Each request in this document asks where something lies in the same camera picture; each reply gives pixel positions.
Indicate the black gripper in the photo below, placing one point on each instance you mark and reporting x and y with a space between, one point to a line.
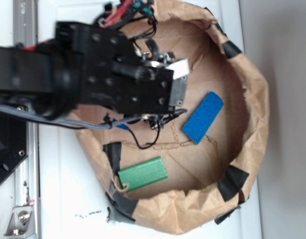
113 74

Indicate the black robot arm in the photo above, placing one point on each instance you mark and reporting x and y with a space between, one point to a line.
47 78

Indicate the blue rectangular block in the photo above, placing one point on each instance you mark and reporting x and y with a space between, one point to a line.
203 117

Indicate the green rectangular block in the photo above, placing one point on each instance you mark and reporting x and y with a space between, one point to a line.
142 174

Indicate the brown paper bag bin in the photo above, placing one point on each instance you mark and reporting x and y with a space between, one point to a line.
204 180

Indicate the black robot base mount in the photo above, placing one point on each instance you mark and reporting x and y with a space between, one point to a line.
13 145

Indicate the aluminium extrusion rail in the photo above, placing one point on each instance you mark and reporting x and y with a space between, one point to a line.
27 200

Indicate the metal corner bracket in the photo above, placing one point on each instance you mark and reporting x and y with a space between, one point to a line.
22 223

